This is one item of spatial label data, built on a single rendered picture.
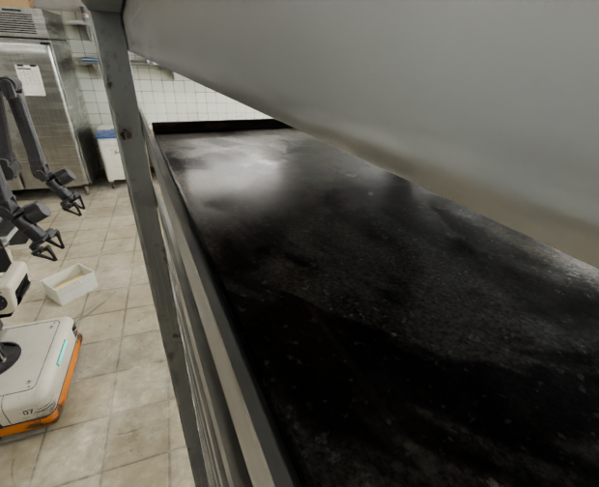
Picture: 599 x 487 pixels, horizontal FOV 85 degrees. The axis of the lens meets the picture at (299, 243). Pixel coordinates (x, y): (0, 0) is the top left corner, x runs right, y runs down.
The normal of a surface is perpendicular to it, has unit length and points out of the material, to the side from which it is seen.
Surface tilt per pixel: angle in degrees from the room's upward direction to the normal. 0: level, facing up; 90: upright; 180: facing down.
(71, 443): 0
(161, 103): 90
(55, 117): 90
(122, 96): 90
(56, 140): 90
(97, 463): 0
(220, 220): 0
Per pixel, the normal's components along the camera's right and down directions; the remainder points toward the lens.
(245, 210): 0.04, -0.87
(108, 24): 0.43, 0.47
